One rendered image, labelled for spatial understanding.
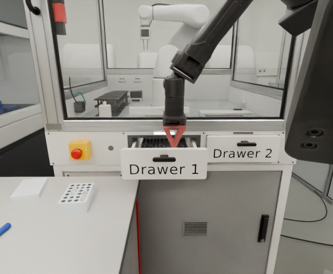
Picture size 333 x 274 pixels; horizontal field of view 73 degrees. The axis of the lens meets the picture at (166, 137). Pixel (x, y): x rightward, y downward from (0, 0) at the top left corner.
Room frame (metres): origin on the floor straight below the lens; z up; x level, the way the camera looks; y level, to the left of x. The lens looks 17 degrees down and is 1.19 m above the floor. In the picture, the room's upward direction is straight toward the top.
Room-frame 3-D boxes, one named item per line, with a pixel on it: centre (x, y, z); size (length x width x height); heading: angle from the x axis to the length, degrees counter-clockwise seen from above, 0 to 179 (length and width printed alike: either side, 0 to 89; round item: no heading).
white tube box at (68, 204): (0.64, 0.29, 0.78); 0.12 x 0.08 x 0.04; 6
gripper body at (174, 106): (0.66, -0.02, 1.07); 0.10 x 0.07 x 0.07; 1
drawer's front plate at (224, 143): (0.85, -0.31, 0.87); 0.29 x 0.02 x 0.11; 91
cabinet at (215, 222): (1.33, -0.03, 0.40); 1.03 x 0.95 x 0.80; 91
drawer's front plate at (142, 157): (0.70, 0.01, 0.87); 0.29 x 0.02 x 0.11; 91
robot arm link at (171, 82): (0.67, -0.02, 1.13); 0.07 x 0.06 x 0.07; 5
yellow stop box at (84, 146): (0.83, 0.34, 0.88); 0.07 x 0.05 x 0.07; 91
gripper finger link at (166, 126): (0.66, -0.02, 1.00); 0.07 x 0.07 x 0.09; 1
